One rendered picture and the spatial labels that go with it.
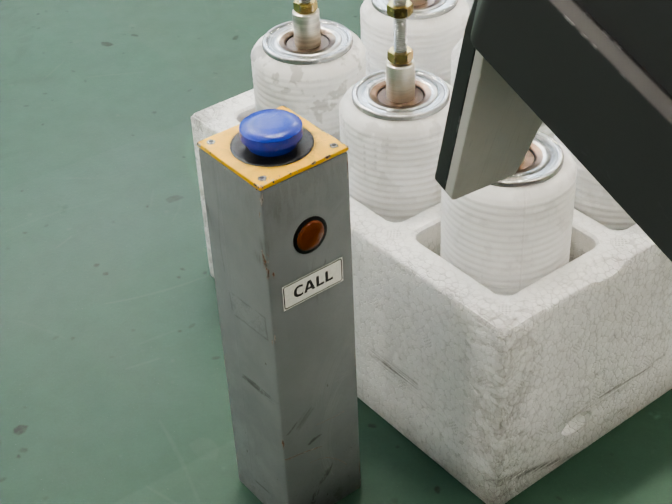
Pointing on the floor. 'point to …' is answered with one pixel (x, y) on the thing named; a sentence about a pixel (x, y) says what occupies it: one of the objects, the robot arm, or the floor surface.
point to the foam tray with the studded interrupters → (497, 340)
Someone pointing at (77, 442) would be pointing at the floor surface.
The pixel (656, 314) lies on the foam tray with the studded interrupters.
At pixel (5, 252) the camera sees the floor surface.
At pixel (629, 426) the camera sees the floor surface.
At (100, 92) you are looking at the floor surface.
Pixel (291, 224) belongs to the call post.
